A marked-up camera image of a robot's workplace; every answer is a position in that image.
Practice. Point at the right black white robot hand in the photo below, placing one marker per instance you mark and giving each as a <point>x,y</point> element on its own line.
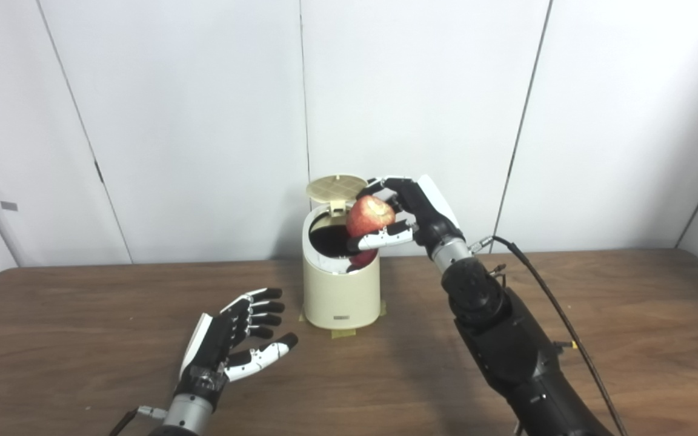
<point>431,215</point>

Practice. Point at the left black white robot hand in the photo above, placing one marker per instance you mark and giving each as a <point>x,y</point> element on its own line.
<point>219,345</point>

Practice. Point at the red apple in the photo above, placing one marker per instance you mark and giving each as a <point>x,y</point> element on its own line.
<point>368,218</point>

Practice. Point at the cream round bin lid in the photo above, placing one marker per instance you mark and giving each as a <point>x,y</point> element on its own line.
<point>337,188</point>

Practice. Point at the cream-colored round bin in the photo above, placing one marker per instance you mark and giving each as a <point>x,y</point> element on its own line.
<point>340,297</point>

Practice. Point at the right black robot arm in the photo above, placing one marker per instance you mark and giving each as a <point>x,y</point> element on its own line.
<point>506,339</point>

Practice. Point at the black wall panel hinge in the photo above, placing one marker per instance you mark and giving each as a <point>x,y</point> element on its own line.
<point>99,172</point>

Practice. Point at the small grey wall label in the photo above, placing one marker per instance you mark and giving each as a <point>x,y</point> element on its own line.
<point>9,206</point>

